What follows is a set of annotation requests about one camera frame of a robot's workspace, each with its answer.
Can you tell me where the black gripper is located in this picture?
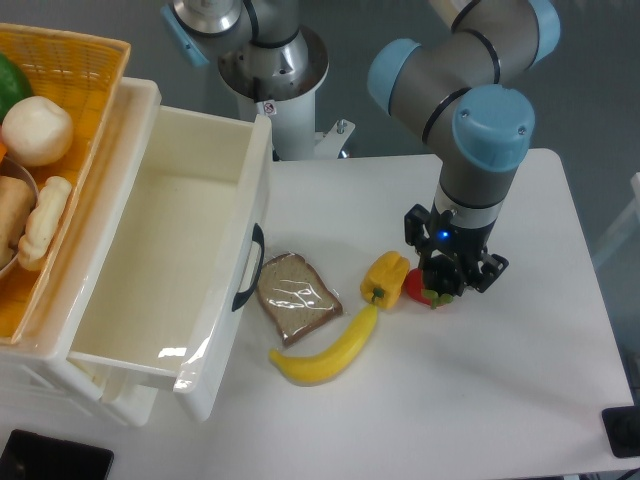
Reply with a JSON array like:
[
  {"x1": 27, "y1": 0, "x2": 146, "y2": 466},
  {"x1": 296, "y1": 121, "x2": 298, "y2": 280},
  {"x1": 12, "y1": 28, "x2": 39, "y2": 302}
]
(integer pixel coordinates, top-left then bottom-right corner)
[{"x1": 404, "y1": 204, "x2": 509, "y2": 293}]

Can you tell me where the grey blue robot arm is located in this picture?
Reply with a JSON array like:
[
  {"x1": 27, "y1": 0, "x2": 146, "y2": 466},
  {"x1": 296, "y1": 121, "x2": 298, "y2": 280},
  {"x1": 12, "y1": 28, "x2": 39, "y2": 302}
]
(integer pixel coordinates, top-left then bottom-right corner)
[{"x1": 161, "y1": 1, "x2": 561, "y2": 299}]

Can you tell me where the open upper white drawer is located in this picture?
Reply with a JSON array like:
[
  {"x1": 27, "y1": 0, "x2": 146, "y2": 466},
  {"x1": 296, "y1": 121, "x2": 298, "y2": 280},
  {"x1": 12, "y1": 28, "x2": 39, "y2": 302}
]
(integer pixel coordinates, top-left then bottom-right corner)
[{"x1": 71, "y1": 107, "x2": 272, "y2": 422}]

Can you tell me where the white drawer cabinet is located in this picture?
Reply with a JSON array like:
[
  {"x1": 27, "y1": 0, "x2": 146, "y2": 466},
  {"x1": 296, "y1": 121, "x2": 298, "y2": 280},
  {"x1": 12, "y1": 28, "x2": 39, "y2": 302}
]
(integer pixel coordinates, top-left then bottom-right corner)
[{"x1": 1, "y1": 78, "x2": 161, "y2": 425}]

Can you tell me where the red bell pepper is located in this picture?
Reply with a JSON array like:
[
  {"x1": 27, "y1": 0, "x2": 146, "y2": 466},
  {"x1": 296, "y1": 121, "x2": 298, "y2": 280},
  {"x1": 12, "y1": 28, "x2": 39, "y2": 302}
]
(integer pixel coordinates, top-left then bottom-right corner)
[{"x1": 404, "y1": 268, "x2": 439, "y2": 309}]

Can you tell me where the yellow bell pepper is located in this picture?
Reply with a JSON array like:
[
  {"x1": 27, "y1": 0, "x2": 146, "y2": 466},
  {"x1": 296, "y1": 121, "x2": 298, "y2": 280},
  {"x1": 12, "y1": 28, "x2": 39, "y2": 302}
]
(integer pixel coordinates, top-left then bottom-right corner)
[{"x1": 360, "y1": 251, "x2": 410, "y2": 310}]

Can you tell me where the wrapped brown bread slice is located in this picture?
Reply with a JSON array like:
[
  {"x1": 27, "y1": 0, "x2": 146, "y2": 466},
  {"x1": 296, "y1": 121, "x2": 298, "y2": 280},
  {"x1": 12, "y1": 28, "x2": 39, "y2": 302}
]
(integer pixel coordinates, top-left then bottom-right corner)
[{"x1": 256, "y1": 253, "x2": 344, "y2": 347}]

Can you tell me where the yellow banana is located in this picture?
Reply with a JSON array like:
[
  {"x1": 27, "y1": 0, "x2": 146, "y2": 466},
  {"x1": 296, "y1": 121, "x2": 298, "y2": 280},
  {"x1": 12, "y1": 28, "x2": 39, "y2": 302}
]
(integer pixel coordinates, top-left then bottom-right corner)
[{"x1": 268, "y1": 305, "x2": 378, "y2": 385}]

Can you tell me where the black device right edge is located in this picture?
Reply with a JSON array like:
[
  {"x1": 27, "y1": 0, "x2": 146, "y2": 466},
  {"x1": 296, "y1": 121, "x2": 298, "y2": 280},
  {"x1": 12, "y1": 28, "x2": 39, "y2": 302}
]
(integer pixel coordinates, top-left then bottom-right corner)
[{"x1": 601, "y1": 406, "x2": 639, "y2": 458}]

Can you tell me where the orange plastic basket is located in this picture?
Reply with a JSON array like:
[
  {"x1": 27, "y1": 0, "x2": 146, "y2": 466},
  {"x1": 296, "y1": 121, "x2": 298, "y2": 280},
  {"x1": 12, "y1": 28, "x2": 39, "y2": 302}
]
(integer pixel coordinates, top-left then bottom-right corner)
[{"x1": 1, "y1": 23, "x2": 131, "y2": 344}]

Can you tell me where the cream peanut-shaped toy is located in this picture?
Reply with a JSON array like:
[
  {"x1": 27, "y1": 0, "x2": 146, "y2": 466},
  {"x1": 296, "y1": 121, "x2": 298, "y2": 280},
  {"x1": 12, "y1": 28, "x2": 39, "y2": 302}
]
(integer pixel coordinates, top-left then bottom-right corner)
[{"x1": 17, "y1": 176, "x2": 72, "y2": 271}]

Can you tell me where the white round bun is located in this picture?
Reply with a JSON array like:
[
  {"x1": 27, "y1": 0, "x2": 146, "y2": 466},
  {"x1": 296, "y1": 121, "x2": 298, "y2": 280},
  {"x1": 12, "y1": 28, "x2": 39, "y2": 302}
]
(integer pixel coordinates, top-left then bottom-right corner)
[{"x1": 1, "y1": 96, "x2": 74, "y2": 167}]

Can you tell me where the tan bread roll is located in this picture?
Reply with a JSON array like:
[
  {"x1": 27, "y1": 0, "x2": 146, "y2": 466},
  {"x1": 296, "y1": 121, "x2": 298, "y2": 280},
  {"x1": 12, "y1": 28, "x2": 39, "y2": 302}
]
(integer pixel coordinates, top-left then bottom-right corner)
[{"x1": 1, "y1": 176, "x2": 36, "y2": 268}]

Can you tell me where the green vegetable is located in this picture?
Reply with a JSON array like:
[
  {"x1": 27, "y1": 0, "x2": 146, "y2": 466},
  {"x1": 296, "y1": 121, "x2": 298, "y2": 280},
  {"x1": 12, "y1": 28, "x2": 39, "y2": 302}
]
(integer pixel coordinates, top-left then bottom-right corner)
[{"x1": 0, "y1": 53, "x2": 34, "y2": 121}]

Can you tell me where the black device bottom left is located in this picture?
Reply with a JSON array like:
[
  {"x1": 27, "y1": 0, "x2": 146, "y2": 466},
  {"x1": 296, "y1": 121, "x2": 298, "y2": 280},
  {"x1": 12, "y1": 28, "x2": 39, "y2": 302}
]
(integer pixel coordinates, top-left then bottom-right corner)
[{"x1": 1, "y1": 429, "x2": 114, "y2": 480}]

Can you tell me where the dark drawer handle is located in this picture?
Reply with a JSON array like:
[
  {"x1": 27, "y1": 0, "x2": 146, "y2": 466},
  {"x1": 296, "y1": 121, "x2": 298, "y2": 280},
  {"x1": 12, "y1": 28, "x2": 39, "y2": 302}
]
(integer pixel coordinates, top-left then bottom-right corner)
[{"x1": 231, "y1": 223, "x2": 265, "y2": 312}]

